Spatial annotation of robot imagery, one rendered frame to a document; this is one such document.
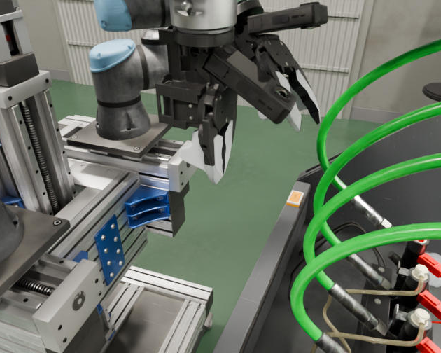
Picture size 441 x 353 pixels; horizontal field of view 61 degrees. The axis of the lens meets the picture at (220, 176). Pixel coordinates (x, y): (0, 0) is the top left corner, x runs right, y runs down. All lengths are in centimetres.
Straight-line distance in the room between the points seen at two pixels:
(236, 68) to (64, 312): 49
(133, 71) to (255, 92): 59
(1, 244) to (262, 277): 47
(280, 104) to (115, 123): 65
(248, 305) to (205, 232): 156
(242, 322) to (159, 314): 97
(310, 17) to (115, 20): 32
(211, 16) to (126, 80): 60
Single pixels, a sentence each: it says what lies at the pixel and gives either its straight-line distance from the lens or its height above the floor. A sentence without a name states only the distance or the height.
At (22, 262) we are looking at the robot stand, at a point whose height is 104.
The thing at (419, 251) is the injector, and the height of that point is 109.
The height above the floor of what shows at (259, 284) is 95.
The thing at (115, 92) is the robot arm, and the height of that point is 117.
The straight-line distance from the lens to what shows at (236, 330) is 68.
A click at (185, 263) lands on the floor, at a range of 208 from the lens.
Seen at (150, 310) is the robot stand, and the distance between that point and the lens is 164.
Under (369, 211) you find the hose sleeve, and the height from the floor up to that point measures 114.
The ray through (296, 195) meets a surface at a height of 96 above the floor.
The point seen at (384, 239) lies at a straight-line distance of 36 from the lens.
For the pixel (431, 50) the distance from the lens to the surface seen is 54.
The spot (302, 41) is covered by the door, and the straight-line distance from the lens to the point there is 356.
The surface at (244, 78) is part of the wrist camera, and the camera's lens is 44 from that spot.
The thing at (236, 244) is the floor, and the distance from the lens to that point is 217.
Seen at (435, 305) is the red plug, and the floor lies 108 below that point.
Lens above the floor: 151
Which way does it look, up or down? 34 degrees down
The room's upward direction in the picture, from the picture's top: straight up
